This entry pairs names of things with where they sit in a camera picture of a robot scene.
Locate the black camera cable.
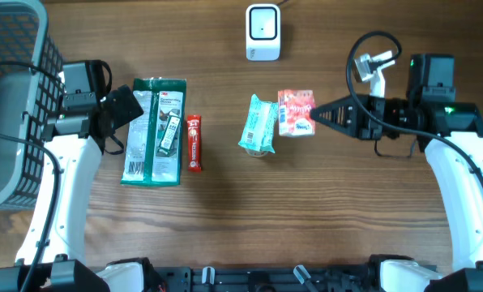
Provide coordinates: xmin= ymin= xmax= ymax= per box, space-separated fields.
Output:
xmin=344 ymin=30 xmax=483 ymax=248
xmin=0 ymin=60 xmax=64 ymax=292

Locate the green white gloves package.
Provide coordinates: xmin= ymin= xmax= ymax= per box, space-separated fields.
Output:
xmin=121 ymin=78 xmax=187 ymax=187

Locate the black left camera cable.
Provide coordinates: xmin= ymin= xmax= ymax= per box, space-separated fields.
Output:
xmin=0 ymin=60 xmax=64 ymax=292

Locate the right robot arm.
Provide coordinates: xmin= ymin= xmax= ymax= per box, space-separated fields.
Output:
xmin=310 ymin=52 xmax=483 ymax=291

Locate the red coffee stick sachet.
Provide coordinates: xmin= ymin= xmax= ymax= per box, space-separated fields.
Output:
xmin=186 ymin=115 xmax=202 ymax=172

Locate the red white tissue pack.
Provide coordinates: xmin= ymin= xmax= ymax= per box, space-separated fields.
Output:
xmin=278 ymin=89 xmax=315 ymax=137

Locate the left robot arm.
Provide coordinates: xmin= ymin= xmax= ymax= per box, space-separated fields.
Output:
xmin=0 ymin=60 xmax=160 ymax=291

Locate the black right camera cable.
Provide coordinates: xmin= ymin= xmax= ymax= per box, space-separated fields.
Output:
xmin=344 ymin=30 xmax=483 ymax=248

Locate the grey plastic mesh basket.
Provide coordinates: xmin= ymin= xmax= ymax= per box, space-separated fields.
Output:
xmin=0 ymin=0 xmax=63 ymax=210

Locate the white barcode scanner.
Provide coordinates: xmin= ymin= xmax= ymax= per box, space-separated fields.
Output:
xmin=246 ymin=3 xmax=281 ymax=62

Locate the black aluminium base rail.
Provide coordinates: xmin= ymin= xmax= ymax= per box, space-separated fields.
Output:
xmin=156 ymin=265 xmax=378 ymax=292

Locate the teal wet wipes pack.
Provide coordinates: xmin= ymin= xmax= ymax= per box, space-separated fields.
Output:
xmin=238 ymin=94 xmax=278 ymax=153

